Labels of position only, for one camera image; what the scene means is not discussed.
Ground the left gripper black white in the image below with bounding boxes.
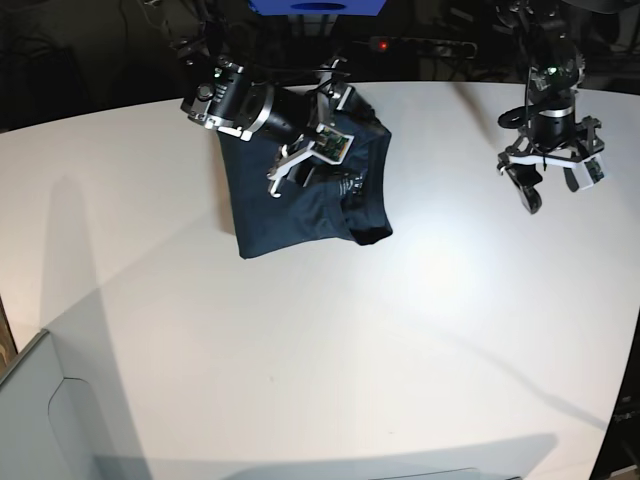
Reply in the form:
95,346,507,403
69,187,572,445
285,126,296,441
498,114,606,215

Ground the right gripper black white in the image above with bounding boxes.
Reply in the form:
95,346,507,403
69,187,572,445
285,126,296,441
252,57,376,198

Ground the dark blue T-shirt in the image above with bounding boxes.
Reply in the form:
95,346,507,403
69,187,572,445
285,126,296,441
218,108,393,259

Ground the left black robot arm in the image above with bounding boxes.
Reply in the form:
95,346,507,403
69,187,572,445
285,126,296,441
496,1,606,214

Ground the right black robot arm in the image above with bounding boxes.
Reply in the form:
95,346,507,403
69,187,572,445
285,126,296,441
178,1,376,198

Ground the blue box on stand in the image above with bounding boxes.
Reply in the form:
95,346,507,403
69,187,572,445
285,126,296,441
249,0,386,16

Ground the grey panel lower left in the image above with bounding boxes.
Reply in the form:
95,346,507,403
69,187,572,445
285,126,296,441
0,327,151,480

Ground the black power strip red switch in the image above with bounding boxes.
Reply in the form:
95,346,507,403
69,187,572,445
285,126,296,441
367,36,478,59

